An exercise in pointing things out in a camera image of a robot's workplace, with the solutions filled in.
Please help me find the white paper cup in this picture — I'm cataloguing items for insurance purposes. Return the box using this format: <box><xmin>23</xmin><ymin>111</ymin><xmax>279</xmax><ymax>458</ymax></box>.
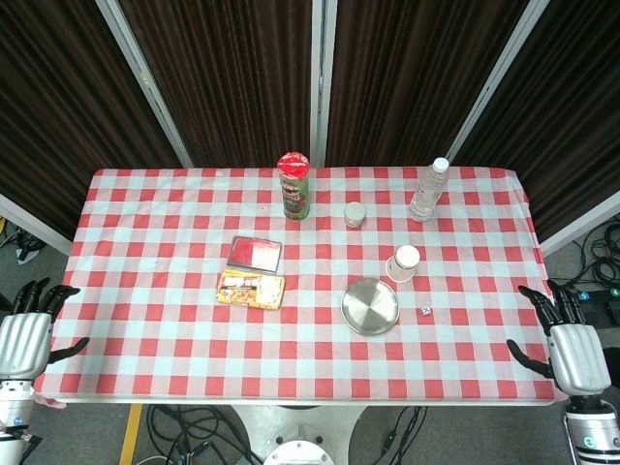
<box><xmin>385</xmin><ymin>244</ymin><xmax>421</xmax><ymax>284</ymax></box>

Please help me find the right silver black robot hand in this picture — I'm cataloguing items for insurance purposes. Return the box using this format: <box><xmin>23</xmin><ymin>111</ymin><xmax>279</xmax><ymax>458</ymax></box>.
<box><xmin>506</xmin><ymin>279</ymin><xmax>613</xmax><ymax>394</ymax></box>

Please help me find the green chips can red lid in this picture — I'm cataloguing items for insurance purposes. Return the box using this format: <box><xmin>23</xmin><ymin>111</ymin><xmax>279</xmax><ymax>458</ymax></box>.
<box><xmin>276</xmin><ymin>151</ymin><xmax>312</xmax><ymax>223</ymax></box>

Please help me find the yellow floor tape strip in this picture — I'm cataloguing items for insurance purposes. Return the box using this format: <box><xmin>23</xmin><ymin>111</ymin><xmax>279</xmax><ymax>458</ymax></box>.
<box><xmin>118</xmin><ymin>404</ymin><xmax>144</xmax><ymax>465</ymax></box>

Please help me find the black floor cable bundle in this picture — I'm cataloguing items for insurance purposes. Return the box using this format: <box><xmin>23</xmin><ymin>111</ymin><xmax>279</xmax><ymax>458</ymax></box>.
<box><xmin>546</xmin><ymin>226</ymin><xmax>620</xmax><ymax>295</ymax></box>
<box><xmin>365</xmin><ymin>405</ymin><xmax>430</xmax><ymax>465</ymax></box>
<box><xmin>0</xmin><ymin>216</ymin><xmax>47</xmax><ymax>265</ymax></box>
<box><xmin>143</xmin><ymin>404</ymin><xmax>265</xmax><ymax>465</ymax></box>

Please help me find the red white flat box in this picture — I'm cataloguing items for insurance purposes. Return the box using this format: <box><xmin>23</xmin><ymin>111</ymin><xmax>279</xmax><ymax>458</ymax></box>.
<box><xmin>226</xmin><ymin>234</ymin><xmax>284</xmax><ymax>273</ymax></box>

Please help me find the clear plastic water bottle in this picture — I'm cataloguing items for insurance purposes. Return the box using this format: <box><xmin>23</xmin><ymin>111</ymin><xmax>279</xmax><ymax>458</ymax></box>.
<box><xmin>408</xmin><ymin>157</ymin><xmax>450</xmax><ymax>223</ymax></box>

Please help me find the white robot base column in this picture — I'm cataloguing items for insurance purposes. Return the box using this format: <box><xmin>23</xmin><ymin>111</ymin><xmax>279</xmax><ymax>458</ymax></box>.
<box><xmin>227</xmin><ymin>404</ymin><xmax>370</xmax><ymax>465</ymax></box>

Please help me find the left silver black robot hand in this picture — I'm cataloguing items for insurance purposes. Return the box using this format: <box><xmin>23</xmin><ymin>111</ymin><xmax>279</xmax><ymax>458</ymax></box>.
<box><xmin>0</xmin><ymin>278</ymin><xmax>91</xmax><ymax>382</ymax></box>

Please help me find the red white checkered tablecloth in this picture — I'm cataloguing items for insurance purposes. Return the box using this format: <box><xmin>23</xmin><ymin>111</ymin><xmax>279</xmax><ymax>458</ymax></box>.
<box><xmin>34</xmin><ymin>166</ymin><xmax>569</xmax><ymax>407</ymax></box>

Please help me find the yellow snack packet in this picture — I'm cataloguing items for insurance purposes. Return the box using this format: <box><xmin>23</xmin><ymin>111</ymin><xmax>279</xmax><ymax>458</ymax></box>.
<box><xmin>215</xmin><ymin>268</ymin><xmax>287</xmax><ymax>311</ymax></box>

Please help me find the small white lidded jar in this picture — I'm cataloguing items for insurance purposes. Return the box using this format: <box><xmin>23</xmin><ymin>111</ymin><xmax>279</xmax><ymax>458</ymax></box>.
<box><xmin>343</xmin><ymin>201</ymin><xmax>366</xmax><ymax>229</ymax></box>

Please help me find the round steel plate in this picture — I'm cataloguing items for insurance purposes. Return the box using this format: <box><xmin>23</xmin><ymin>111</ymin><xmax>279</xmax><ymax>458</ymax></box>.
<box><xmin>340</xmin><ymin>277</ymin><xmax>401</xmax><ymax>336</ymax></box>

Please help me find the white partition frame post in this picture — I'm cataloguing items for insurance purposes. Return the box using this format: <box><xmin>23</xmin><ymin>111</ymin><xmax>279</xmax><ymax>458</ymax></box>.
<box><xmin>95</xmin><ymin>0</ymin><xmax>196</xmax><ymax>170</ymax></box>
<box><xmin>0</xmin><ymin>193</ymin><xmax>75</xmax><ymax>257</ymax></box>
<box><xmin>308</xmin><ymin>0</ymin><xmax>339</xmax><ymax>169</ymax></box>
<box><xmin>444</xmin><ymin>0</ymin><xmax>552</xmax><ymax>161</ymax></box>
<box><xmin>539</xmin><ymin>201</ymin><xmax>620</xmax><ymax>257</ymax></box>

